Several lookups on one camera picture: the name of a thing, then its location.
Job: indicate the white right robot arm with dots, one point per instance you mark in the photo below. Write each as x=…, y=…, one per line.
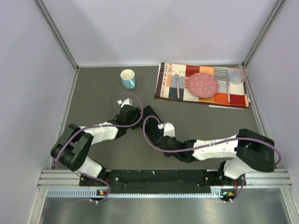
x=245, y=152

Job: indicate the pink polka dot plate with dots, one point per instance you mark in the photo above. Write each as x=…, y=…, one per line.
x=202, y=85

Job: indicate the grey slotted cable duct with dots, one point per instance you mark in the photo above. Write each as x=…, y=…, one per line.
x=97, y=193

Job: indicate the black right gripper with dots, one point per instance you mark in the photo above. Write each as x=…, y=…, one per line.
x=167, y=154

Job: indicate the black zip tool case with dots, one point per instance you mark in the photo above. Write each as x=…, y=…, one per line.
x=151, y=132

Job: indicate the clear plastic cup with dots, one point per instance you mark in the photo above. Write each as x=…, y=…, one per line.
x=237, y=74

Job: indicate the pink handled knife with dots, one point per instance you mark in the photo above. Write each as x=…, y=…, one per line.
x=228, y=88

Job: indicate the blue ceramic mug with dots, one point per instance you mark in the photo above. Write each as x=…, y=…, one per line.
x=128, y=79

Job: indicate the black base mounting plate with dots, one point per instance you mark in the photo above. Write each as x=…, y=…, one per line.
x=167, y=181

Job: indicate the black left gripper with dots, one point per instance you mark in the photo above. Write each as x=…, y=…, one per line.
x=137, y=113

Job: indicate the pink handled fork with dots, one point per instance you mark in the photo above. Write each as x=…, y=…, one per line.
x=176, y=72

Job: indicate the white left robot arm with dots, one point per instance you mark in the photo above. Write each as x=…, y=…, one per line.
x=72, y=147

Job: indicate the colourful patterned placemat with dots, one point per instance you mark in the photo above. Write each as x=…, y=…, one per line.
x=166, y=85

